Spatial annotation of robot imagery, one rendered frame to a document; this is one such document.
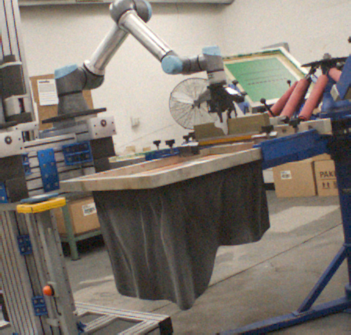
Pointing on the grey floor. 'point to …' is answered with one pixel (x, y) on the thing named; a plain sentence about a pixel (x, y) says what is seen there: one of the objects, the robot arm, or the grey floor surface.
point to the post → (41, 208)
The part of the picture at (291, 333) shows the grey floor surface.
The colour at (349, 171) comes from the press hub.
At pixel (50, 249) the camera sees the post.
